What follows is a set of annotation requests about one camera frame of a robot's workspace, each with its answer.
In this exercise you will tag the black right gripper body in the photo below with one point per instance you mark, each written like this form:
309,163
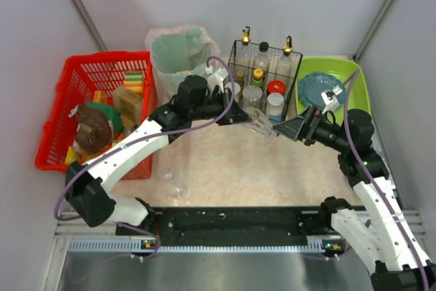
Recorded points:
309,127

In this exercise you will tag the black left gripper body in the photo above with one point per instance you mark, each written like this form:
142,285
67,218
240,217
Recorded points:
222,107

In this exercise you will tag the small glass bowl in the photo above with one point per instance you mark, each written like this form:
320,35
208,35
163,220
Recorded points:
260,124

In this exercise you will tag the teal ceramic plate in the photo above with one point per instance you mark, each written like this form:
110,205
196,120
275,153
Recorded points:
311,86

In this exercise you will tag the black cap clear bottle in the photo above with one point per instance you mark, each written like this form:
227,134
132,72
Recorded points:
262,59

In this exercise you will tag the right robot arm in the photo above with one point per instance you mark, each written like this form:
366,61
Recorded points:
388,248

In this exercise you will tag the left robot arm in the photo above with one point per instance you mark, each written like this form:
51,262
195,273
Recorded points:
89,185

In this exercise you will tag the silver lid spice jar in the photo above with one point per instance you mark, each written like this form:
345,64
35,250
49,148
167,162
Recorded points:
235,89

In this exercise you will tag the small gold cap bottle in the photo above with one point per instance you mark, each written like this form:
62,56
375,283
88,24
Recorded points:
240,77

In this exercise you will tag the yellow cap sauce bottle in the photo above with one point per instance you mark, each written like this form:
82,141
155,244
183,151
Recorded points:
258,78

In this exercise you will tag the red lid sauce jar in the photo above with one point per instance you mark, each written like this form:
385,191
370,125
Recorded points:
276,86

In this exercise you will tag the green bin with plastic bag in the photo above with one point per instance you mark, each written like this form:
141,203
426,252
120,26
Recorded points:
179,52

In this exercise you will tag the gold pourer glass bottle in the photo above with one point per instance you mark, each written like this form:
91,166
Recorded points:
245,53

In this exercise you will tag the striped sponge pack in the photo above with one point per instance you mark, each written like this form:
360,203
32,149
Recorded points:
134,81

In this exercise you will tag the cardboard box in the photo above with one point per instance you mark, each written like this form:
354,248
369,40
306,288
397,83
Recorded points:
128,104

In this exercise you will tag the brown crumpled bag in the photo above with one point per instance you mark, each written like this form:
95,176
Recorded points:
94,131

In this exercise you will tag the red plastic basket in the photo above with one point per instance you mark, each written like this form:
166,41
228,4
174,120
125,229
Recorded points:
83,75

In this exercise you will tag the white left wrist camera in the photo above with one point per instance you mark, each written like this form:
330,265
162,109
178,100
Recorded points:
216,78

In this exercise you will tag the black wire rack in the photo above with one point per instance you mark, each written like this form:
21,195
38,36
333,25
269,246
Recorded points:
273,70

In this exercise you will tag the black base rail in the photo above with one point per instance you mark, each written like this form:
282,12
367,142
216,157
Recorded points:
237,226

